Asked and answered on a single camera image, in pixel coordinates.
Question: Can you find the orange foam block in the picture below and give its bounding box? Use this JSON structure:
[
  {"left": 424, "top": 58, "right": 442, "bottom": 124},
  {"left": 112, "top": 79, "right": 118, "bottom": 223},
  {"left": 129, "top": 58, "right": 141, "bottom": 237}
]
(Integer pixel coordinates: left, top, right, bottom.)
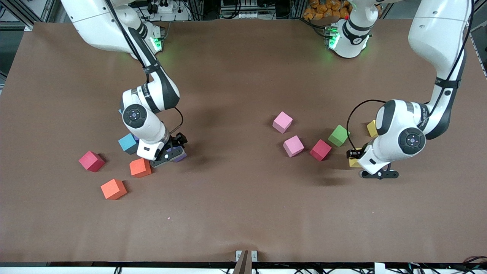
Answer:
[
  {"left": 129, "top": 158, "right": 152, "bottom": 178},
  {"left": 100, "top": 178, "right": 127, "bottom": 201}
]

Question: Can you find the red foam block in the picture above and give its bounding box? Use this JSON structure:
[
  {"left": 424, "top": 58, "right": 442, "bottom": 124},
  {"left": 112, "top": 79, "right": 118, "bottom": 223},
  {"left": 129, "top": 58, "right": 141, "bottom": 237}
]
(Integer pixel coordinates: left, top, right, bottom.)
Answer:
[
  {"left": 309, "top": 139, "right": 332, "bottom": 161},
  {"left": 79, "top": 151, "right": 106, "bottom": 173}
]

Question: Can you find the green foam block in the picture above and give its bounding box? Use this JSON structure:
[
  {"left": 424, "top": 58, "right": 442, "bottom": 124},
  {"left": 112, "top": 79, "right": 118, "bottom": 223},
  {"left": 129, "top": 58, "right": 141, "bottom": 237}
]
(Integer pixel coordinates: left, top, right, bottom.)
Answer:
[{"left": 328, "top": 125, "right": 351, "bottom": 147}]

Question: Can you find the white power strip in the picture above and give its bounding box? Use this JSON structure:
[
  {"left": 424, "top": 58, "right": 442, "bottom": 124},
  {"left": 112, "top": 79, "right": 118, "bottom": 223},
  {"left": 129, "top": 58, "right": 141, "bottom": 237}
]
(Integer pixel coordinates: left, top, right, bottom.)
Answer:
[{"left": 150, "top": 1, "right": 174, "bottom": 14}]

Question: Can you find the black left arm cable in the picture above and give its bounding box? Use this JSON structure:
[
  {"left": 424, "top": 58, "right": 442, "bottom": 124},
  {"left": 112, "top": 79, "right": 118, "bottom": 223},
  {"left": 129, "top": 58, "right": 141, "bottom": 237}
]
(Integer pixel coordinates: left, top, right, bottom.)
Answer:
[{"left": 346, "top": 0, "right": 474, "bottom": 153}]

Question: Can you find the pink foam block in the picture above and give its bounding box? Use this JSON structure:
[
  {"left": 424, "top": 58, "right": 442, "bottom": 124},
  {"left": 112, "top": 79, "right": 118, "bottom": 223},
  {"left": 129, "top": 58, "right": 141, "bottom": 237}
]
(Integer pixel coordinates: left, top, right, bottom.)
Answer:
[
  {"left": 272, "top": 111, "right": 293, "bottom": 134},
  {"left": 283, "top": 135, "right": 305, "bottom": 158}
]

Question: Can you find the aluminium frame post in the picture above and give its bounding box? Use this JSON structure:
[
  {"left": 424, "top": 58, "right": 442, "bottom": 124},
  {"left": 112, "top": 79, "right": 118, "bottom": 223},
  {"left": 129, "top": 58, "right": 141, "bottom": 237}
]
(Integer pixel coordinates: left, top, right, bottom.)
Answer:
[{"left": 0, "top": 0, "right": 57, "bottom": 32}]

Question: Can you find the orange snack bag pile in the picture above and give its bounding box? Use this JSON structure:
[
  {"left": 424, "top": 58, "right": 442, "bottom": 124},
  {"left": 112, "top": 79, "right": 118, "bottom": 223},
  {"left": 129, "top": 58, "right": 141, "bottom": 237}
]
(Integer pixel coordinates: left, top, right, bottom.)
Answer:
[{"left": 304, "top": 0, "right": 352, "bottom": 20}]

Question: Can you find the metal table edge bracket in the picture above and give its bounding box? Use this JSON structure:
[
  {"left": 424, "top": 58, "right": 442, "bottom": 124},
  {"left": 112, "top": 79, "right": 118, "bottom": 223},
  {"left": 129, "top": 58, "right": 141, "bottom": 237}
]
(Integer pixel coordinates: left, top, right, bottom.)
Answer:
[{"left": 233, "top": 250, "right": 258, "bottom": 274}]

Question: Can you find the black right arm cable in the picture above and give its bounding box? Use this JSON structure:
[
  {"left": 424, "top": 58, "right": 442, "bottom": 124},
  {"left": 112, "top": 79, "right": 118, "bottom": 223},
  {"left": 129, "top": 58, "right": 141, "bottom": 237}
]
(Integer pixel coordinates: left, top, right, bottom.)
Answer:
[{"left": 105, "top": 0, "right": 184, "bottom": 134}]

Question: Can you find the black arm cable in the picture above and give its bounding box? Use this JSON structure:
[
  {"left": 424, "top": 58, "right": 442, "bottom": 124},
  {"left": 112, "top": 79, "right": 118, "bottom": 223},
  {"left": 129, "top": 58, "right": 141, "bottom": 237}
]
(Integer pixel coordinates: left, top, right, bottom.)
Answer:
[
  {"left": 105, "top": 0, "right": 184, "bottom": 134},
  {"left": 346, "top": 0, "right": 474, "bottom": 153}
]

